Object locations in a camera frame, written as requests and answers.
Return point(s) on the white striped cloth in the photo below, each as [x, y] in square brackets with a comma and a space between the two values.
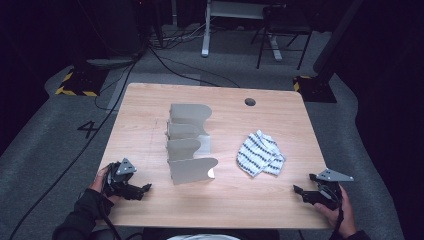
[260, 153]

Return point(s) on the yellow black striped base plate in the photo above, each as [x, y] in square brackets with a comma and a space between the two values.
[316, 90]
[81, 83]

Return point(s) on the person's white clothing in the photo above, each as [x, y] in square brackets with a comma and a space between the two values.
[203, 237]

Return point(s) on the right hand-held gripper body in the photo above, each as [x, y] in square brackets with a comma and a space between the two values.
[328, 191]

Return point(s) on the grey metal expandable rack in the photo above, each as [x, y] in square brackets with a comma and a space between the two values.
[188, 146]

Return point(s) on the dark round table grommet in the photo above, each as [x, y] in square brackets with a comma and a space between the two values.
[250, 102]

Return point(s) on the black chair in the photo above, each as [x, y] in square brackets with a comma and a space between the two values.
[286, 25]

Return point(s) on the black slanted pole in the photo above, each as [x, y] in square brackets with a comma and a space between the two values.
[336, 36]

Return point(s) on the white desk frame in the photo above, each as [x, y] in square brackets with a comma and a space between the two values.
[233, 10]

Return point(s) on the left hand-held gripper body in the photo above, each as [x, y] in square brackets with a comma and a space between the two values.
[120, 183]

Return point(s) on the person's left hand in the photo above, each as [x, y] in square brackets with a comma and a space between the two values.
[100, 181]

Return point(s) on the dark cabinet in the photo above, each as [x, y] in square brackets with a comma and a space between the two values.
[113, 26]

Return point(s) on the person's right hand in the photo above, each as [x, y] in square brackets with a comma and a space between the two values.
[345, 216]

